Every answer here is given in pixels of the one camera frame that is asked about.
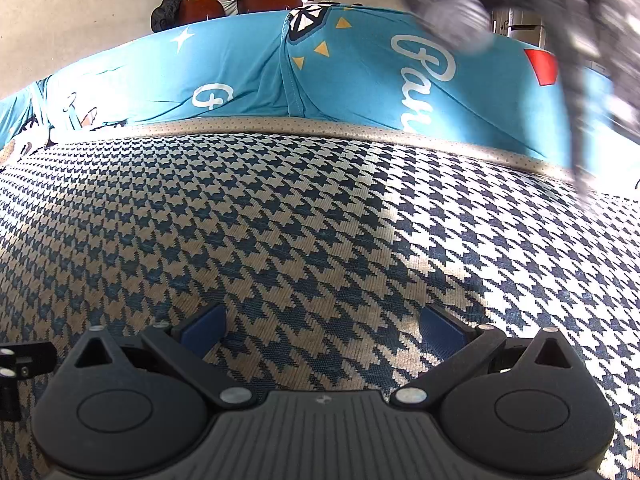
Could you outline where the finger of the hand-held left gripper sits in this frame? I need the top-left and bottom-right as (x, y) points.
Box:
(0, 341), (57, 422)

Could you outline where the houndstooth sofa seat cover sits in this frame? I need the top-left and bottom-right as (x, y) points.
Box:
(0, 117), (640, 480)

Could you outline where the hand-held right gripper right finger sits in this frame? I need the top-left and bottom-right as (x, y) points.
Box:
(389, 304), (587, 409)

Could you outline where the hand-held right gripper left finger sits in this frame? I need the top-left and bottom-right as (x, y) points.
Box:
(64, 303), (258, 410)

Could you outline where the grey patterned fleece jacket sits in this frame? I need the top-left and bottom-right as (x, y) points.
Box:
(377, 0), (640, 206)

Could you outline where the silver refrigerator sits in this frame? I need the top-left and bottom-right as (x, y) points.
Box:
(492, 5), (546, 51)

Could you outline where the blue printed sofa cover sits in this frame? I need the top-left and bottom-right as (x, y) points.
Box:
(0, 4), (640, 173)

